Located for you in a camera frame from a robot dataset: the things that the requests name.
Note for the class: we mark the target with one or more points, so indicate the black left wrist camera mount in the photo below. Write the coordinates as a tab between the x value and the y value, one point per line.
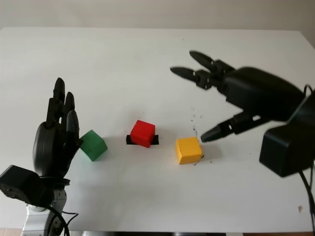
21	183

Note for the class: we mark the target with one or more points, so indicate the green cube block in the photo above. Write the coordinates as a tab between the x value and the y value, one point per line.
94	146

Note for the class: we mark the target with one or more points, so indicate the yellow cube block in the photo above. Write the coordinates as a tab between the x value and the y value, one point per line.
188	151

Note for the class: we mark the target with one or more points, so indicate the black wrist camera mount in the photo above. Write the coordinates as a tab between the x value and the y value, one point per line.
21	183
285	150

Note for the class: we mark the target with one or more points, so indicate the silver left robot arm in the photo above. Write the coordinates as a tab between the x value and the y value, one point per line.
35	221

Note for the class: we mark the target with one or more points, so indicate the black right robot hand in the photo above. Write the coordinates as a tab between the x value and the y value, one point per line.
261	96

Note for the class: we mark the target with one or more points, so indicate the black tape strip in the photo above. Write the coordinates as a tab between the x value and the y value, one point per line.
155	140

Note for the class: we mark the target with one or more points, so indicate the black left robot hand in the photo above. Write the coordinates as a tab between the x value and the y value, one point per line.
50	145

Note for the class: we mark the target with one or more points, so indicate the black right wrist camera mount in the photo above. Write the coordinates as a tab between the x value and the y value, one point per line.
285	150

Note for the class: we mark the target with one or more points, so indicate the red cube block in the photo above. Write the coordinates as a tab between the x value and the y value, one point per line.
142	132

